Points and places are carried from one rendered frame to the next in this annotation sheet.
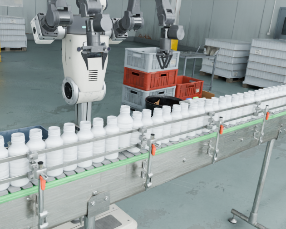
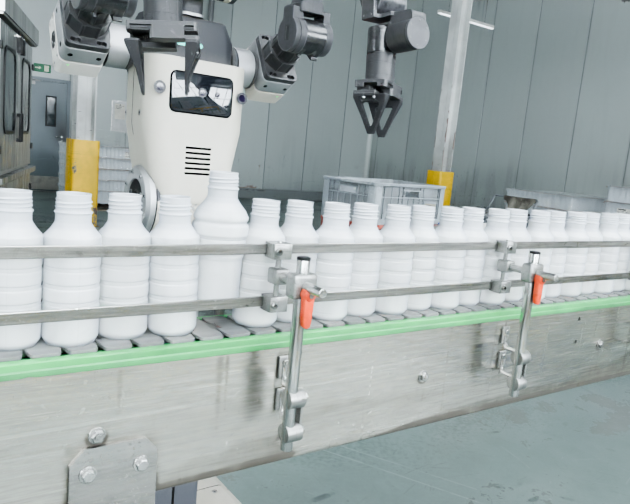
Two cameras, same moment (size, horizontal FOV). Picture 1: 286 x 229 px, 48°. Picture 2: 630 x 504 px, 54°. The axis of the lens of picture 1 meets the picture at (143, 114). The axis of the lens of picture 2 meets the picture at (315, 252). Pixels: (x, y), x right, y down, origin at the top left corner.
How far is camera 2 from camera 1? 0.54 m
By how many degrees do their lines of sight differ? 11
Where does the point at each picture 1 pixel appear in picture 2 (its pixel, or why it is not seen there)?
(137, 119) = (263, 217)
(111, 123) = (171, 213)
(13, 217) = not seen: outside the picture
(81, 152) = (52, 290)
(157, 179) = (333, 426)
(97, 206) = (105, 488)
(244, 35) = (592, 189)
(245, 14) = (591, 147)
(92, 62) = (196, 126)
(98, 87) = not seen: hidden behind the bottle
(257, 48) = (622, 206)
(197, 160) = (466, 383)
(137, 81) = not seen: hidden behind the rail
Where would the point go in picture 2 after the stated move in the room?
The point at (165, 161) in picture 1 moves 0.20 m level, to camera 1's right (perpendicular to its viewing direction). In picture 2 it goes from (359, 367) to (502, 388)
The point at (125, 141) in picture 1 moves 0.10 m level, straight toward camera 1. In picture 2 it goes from (220, 283) to (197, 301)
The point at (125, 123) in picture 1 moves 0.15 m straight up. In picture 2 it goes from (220, 219) to (229, 91)
